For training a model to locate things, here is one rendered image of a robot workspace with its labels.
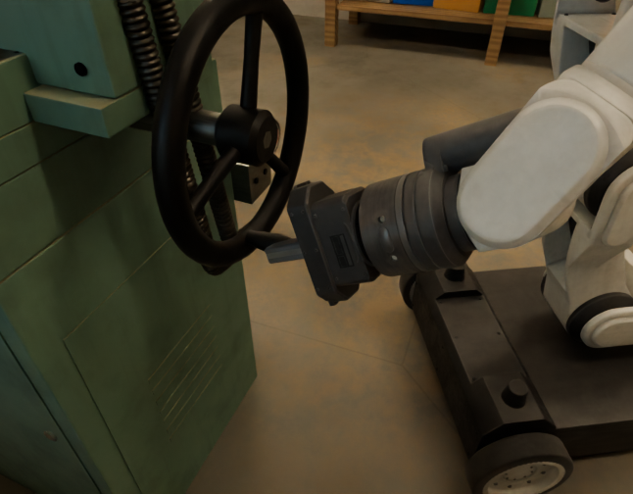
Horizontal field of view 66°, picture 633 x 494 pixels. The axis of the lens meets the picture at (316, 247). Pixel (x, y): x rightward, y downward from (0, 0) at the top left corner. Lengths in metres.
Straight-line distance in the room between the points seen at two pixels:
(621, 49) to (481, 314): 0.91
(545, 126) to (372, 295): 1.18
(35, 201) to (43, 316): 0.14
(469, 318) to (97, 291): 0.83
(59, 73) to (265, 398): 0.92
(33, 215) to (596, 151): 0.51
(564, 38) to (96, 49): 0.66
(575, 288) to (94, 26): 0.93
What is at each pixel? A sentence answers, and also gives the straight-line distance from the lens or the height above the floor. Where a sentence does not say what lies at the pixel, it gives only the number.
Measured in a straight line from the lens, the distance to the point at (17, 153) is 0.56.
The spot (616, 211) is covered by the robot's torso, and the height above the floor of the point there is 0.60.
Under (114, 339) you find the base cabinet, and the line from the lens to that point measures 0.74.
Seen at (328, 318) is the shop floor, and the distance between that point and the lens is 1.42.
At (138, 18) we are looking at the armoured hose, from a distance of 0.50.
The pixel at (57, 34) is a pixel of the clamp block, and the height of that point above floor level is 0.92.
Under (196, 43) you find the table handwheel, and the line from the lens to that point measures 0.43.
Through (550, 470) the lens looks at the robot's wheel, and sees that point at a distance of 1.16.
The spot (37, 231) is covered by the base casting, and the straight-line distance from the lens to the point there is 0.60.
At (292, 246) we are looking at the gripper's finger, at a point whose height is 0.74.
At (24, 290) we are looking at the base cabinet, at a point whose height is 0.68.
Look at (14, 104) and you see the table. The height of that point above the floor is 0.86.
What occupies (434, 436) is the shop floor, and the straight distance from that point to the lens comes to 1.24.
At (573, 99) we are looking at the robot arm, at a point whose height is 0.93.
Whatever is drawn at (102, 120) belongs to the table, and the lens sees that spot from 0.49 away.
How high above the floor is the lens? 1.05
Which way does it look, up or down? 40 degrees down
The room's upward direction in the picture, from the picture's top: straight up
